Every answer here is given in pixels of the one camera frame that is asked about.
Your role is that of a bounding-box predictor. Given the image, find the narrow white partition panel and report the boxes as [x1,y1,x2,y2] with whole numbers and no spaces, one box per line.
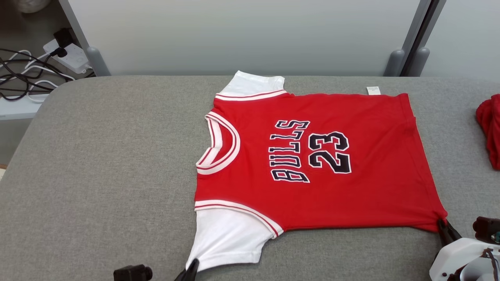
[420,0,500,82]

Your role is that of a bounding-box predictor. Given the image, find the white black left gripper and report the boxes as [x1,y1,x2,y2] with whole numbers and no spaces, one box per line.
[113,259,200,281]

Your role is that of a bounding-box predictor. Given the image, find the red white Bulls jersey shirt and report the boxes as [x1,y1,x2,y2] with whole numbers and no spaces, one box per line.
[186,71,449,273]

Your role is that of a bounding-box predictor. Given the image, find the white power strip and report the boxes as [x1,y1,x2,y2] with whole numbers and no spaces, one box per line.
[43,39,93,75]

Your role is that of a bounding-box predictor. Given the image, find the red shorts with white stripe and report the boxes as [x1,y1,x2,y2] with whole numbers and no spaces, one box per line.
[476,94,500,171]

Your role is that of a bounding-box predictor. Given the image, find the grey partition foot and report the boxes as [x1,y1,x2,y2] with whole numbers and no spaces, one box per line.
[87,47,111,76]
[408,47,430,76]
[384,49,405,76]

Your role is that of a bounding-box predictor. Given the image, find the black power adapter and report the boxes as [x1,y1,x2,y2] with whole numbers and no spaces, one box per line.
[53,27,75,50]

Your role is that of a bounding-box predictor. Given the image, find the white flat box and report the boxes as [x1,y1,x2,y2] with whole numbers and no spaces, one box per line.
[0,94,50,121]

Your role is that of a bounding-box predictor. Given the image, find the wide white partition panel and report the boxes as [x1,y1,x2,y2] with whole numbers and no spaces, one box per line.
[59,0,434,77]

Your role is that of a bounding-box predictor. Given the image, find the white power cable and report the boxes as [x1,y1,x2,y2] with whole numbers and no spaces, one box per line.
[0,49,75,104]

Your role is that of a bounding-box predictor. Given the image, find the black power cable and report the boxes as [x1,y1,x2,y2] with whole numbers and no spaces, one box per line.
[0,47,75,102]

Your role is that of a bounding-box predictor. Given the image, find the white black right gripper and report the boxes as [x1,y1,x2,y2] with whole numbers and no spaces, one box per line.
[429,217,500,281]

